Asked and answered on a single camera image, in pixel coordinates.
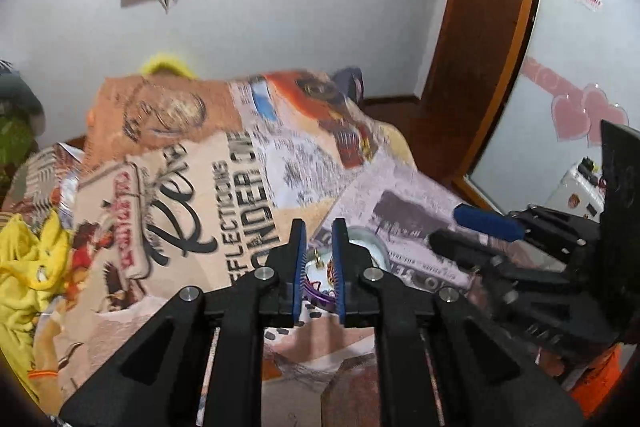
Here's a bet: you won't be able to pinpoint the printed blanket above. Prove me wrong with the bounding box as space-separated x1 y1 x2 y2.
0 69 476 427

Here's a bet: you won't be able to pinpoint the striped cloth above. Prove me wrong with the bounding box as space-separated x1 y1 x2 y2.
9 146 87 210

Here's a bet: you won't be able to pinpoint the orange cloth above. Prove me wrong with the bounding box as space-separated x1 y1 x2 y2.
569 343 624 404

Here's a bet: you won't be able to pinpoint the dark blue cloth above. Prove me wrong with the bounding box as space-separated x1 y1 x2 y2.
331 67 364 102

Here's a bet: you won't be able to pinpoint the wooden door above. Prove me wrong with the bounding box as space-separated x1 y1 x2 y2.
360 0 547 208

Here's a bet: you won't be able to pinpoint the white case with stickers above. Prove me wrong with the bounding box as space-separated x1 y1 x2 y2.
547 157 609 224

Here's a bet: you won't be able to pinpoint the purple heart-shaped tin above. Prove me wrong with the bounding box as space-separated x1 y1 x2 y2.
300 227 393 314

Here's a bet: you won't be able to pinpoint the yellow cloth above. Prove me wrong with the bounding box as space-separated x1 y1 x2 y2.
0 212 73 403

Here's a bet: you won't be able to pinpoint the yellow bed sheet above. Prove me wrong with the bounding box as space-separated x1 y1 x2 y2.
379 121 417 168

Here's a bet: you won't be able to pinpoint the pink heart wall stickers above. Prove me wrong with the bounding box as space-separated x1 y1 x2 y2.
520 56 629 146

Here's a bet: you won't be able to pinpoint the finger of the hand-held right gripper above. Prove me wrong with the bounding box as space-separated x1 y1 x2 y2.
452 204 601 273
430 229 587 319

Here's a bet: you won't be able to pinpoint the yellow pillow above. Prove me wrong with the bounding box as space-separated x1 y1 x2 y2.
139 51 197 80

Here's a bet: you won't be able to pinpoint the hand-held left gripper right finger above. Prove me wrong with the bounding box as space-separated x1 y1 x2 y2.
330 217 583 427

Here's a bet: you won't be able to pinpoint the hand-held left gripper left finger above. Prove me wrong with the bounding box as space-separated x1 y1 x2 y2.
60 219 307 427

